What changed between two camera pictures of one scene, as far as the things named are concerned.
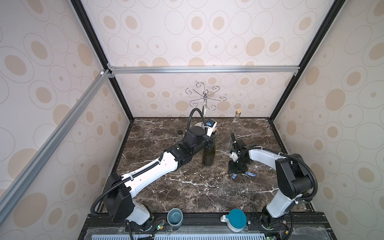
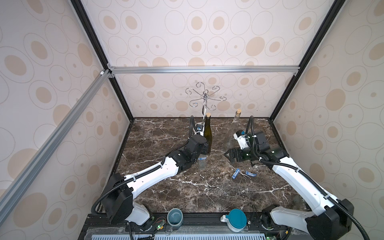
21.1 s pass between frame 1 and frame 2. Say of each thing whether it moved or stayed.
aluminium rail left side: stayed
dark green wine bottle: moved
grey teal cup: stayed
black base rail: stayed
